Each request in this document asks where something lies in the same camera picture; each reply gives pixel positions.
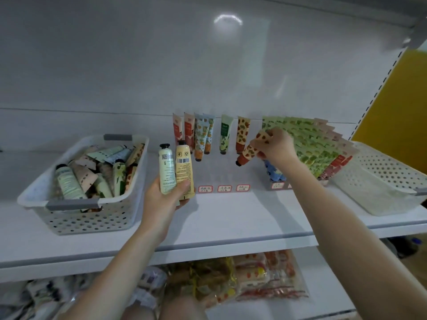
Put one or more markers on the person's left hand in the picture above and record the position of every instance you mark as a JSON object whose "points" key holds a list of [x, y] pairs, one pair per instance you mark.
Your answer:
{"points": [[160, 210]]}

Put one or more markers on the person's right hand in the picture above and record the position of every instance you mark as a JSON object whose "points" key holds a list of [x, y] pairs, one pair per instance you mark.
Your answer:
{"points": [[279, 150]]}

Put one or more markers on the orange sunflower hand cream tube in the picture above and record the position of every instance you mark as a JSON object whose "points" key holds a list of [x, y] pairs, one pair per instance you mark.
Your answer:
{"points": [[248, 151]]}

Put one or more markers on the row of hand cream tubes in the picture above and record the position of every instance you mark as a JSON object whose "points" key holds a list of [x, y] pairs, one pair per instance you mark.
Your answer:
{"points": [[313, 146]]}

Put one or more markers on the pale mint hand cream tube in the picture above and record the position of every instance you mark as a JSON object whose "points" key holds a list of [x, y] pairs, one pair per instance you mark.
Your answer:
{"points": [[167, 170]]}

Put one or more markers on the pile of pale hand cream tubes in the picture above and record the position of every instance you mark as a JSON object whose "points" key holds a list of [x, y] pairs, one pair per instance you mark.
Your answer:
{"points": [[100, 173]]}

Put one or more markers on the white perforated plastic basket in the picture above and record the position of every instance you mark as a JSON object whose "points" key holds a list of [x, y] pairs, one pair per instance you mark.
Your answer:
{"points": [[380, 186], [87, 216]]}

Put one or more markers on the white metal shelf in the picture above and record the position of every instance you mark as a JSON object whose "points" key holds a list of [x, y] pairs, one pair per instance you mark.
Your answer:
{"points": [[67, 240]]}

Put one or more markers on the person's left forearm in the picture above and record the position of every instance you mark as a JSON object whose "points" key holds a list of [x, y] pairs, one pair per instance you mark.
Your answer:
{"points": [[113, 276]]}

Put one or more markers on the person's right forearm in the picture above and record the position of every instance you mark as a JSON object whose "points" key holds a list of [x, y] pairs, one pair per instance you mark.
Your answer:
{"points": [[353, 243]]}

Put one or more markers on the person's right leg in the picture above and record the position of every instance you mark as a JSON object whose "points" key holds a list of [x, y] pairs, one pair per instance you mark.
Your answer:
{"points": [[183, 310]]}

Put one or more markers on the person's leg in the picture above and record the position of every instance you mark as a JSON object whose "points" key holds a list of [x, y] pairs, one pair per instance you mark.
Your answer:
{"points": [[183, 310], [140, 312]]}

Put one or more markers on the person's left leg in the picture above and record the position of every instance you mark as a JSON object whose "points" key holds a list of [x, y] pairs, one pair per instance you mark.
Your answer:
{"points": [[140, 312]]}

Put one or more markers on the clear divider tray with labels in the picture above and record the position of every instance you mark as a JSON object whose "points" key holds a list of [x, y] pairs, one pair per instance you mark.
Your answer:
{"points": [[205, 188]]}

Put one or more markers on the pile of snack packets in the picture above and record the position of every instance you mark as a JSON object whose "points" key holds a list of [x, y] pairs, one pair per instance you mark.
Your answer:
{"points": [[233, 273]]}

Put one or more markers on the cluster of green bottles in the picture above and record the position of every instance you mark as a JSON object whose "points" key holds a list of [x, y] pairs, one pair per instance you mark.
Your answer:
{"points": [[408, 246]]}

